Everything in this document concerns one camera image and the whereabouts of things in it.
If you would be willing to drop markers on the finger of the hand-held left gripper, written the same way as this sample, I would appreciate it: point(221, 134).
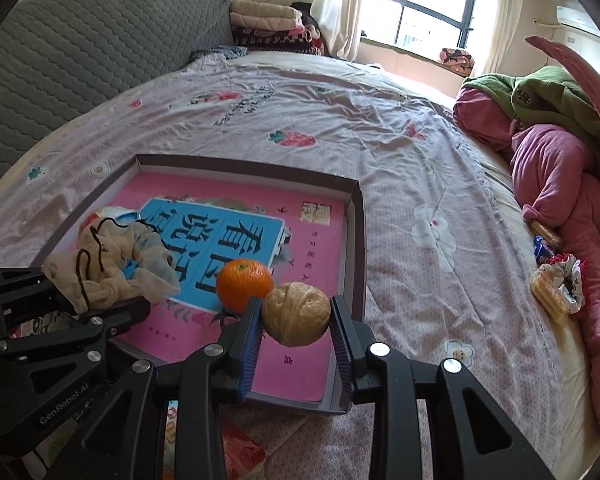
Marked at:
point(20, 290)
point(80, 332)

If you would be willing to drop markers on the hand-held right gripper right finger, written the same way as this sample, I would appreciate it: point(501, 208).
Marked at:
point(341, 345)

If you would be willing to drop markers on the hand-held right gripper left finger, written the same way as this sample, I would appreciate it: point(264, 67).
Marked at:
point(247, 355)

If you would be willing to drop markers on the red egg-shaped toy packet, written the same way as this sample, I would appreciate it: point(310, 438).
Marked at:
point(35, 325)

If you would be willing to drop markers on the walnut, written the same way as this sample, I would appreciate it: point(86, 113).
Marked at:
point(295, 312)

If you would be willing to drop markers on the cream sheer scrunchie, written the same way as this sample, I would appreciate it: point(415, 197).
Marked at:
point(110, 280)

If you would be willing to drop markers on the orange tangerine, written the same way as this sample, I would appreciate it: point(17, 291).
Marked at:
point(242, 282)

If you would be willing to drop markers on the grey cardboard box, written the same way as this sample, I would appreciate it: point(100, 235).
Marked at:
point(355, 240)

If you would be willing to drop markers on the blue egg-shaped toy packet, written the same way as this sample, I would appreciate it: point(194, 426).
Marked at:
point(110, 213)

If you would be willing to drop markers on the pink picture book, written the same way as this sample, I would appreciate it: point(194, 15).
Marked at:
point(305, 260)

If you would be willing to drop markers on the yellow biscuit packet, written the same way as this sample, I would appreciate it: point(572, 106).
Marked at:
point(547, 290)

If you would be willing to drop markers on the small blue candy packet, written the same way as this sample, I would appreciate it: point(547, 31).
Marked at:
point(541, 250)

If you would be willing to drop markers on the orange biscuit packet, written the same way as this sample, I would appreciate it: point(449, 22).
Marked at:
point(549, 234)

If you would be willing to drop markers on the grey quilted headboard cover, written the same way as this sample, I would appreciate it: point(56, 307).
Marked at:
point(80, 60)

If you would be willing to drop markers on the floral scrunchie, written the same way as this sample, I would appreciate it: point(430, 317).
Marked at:
point(575, 270)

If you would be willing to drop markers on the pile of pink green bedding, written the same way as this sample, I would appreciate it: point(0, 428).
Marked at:
point(555, 170)

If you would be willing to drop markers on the dark blue patterned cloth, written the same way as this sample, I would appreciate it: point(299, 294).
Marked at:
point(220, 53)

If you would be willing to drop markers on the folded patterned cloth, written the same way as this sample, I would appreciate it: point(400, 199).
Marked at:
point(457, 60)

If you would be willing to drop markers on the dark patterned folded blanket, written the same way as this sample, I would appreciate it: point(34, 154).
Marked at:
point(275, 42)

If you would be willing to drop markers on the green garment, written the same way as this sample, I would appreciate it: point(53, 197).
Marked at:
point(545, 95)

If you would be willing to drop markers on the pink folded blanket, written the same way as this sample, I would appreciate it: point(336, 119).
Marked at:
point(265, 27)

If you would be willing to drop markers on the cream curtain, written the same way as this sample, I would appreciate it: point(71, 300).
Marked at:
point(340, 5)
point(502, 15)

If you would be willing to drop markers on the cream folded blanket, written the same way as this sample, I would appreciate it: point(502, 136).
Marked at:
point(262, 10)

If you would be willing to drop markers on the dark framed window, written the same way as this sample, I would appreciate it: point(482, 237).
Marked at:
point(420, 5)

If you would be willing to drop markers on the white air conditioner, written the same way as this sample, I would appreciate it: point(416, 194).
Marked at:
point(577, 19)

